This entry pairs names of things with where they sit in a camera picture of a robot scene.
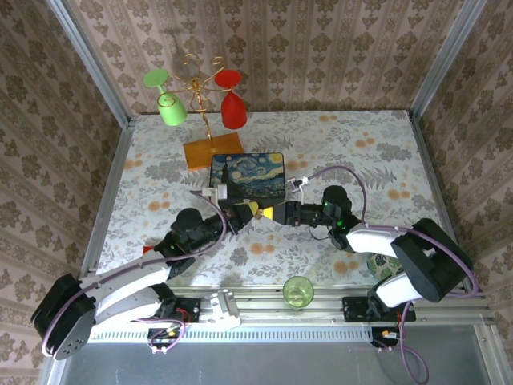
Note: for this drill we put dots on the white plastic bracket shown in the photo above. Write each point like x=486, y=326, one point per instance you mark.
x=224, y=310

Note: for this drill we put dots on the red wine glass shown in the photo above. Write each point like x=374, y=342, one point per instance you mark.
x=233, y=110

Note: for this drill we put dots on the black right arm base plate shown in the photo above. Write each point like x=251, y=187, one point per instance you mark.
x=354, y=310

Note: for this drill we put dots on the brass padlock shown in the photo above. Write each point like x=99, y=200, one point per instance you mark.
x=259, y=215

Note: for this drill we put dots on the black electronics board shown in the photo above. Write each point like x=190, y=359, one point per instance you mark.
x=164, y=337
x=384, y=337

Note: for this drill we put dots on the aluminium frame post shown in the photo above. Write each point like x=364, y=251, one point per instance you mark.
x=86, y=56
x=449, y=56

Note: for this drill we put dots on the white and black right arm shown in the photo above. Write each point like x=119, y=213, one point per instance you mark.
x=425, y=260

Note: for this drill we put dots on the floral tablecloth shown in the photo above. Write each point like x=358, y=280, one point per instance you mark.
x=360, y=132

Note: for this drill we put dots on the red packet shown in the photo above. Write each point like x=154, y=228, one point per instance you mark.
x=147, y=250

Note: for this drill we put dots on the green wine glass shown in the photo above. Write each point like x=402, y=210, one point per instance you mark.
x=172, y=110

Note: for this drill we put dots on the starry night painted box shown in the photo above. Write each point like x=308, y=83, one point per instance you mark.
x=248, y=172

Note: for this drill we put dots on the aluminium side rail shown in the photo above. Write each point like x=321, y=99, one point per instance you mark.
x=437, y=180
x=116, y=180

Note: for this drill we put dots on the black left electronics board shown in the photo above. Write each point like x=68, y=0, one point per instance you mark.
x=164, y=337

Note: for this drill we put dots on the black right electronics board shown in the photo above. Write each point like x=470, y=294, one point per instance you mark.
x=384, y=337

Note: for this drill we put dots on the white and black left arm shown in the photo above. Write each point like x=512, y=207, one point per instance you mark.
x=120, y=288

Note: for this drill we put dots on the aluminium mounting rail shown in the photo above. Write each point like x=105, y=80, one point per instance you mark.
x=264, y=317

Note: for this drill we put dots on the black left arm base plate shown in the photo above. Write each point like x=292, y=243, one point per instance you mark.
x=188, y=310

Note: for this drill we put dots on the green transparent cup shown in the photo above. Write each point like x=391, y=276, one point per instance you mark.
x=298, y=294

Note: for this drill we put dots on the leaf patterned bowl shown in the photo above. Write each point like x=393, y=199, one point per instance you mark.
x=378, y=266

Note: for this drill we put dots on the grey metal shelf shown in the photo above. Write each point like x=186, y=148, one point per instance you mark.
x=280, y=365

